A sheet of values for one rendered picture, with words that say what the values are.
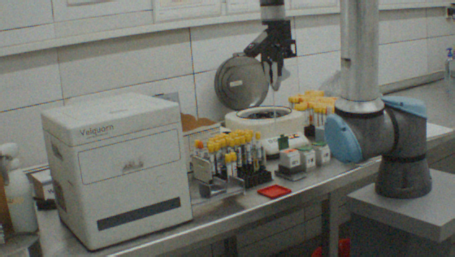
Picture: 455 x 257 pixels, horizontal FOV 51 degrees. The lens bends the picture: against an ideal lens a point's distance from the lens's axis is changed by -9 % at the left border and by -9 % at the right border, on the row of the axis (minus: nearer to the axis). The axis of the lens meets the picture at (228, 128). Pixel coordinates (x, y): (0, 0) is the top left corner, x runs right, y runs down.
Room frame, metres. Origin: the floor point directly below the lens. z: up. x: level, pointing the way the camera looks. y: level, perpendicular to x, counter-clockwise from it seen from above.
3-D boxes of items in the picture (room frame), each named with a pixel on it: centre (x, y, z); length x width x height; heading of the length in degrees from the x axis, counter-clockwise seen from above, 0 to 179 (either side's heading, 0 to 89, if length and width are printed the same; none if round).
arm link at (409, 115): (1.15, -0.42, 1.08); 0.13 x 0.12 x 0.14; 108
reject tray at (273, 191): (1.32, -0.11, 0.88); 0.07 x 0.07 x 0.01; 33
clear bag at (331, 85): (2.21, -0.48, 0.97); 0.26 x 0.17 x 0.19; 144
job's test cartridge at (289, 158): (1.44, -0.17, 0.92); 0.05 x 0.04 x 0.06; 32
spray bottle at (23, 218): (1.16, 0.56, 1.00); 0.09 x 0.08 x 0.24; 33
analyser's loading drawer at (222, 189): (1.25, 0.07, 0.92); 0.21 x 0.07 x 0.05; 123
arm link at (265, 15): (1.53, -0.16, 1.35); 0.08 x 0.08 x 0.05
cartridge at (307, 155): (1.49, -0.23, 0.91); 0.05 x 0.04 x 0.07; 33
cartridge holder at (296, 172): (1.44, -0.17, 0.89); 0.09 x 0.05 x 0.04; 32
